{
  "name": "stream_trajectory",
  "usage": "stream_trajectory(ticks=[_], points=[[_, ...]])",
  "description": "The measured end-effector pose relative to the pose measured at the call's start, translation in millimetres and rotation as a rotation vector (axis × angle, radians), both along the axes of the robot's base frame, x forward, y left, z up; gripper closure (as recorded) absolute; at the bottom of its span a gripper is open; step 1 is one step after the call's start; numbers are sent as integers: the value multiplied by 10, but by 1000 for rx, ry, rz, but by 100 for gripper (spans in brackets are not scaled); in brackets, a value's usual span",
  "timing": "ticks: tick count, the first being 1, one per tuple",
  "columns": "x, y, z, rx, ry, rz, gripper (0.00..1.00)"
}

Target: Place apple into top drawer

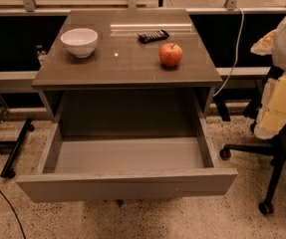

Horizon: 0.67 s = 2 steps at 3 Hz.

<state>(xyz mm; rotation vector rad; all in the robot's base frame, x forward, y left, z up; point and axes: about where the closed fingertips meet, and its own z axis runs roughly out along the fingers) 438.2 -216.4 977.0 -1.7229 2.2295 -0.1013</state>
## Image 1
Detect black remote control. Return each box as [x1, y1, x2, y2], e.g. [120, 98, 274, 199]
[138, 30, 169, 44]

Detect red apple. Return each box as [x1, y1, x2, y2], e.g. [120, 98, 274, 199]
[158, 43, 182, 67]

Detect black wheeled table leg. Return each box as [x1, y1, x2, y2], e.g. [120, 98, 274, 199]
[0, 118, 34, 178]

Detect white hanging cable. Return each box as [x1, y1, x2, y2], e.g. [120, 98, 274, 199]
[212, 7, 245, 98]

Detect grey drawer cabinet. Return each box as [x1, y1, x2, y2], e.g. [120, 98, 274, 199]
[32, 9, 221, 117]

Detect open grey top drawer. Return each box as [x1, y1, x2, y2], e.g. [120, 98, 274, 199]
[15, 93, 239, 204]

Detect black office chair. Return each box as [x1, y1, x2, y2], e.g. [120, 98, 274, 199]
[219, 124, 286, 216]

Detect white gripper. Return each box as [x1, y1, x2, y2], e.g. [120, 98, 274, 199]
[250, 16, 286, 139]

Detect black floor cable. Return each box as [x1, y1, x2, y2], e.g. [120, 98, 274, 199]
[0, 164, 27, 239]

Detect white ceramic bowl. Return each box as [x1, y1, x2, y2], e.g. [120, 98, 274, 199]
[61, 28, 99, 58]

